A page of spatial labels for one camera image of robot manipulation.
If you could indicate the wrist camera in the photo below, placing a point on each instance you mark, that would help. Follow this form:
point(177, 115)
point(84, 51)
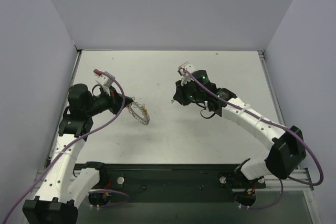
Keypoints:
point(183, 69)
point(104, 80)

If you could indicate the aluminium front rail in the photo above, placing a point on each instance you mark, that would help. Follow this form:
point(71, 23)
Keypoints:
point(273, 183)

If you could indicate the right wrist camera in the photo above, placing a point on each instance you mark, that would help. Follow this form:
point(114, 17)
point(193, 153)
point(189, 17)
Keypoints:
point(183, 69)

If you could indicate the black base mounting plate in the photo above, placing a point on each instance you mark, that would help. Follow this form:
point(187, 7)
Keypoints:
point(171, 183)

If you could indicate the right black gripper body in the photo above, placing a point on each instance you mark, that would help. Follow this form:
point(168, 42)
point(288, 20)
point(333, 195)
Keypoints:
point(180, 94)

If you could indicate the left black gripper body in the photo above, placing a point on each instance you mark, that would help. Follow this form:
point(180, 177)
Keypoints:
point(115, 99)

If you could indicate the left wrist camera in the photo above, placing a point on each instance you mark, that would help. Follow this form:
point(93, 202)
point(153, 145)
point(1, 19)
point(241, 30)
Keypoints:
point(104, 80)

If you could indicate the silver round keyring disc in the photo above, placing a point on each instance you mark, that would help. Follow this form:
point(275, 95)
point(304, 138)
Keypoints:
point(135, 109)

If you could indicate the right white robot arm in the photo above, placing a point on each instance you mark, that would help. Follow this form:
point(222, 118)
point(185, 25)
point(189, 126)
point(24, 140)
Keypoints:
point(285, 147)

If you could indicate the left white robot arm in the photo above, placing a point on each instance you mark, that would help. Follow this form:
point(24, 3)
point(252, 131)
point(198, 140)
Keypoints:
point(58, 198)

